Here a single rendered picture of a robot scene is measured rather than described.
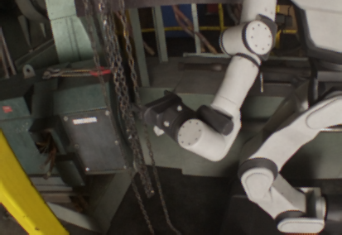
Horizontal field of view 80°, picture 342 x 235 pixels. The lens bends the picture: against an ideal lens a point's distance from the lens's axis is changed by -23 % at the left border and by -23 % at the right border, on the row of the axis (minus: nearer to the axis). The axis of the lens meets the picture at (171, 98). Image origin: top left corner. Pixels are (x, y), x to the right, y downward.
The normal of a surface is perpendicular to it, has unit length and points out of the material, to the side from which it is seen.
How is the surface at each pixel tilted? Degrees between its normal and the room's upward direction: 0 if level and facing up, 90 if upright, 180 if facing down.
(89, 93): 45
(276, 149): 90
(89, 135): 90
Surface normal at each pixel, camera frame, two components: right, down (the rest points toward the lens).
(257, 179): -0.31, 0.51
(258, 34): 0.32, 0.07
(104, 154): 0.07, 0.49
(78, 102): -0.04, -0.26
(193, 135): -0.62, -0.44
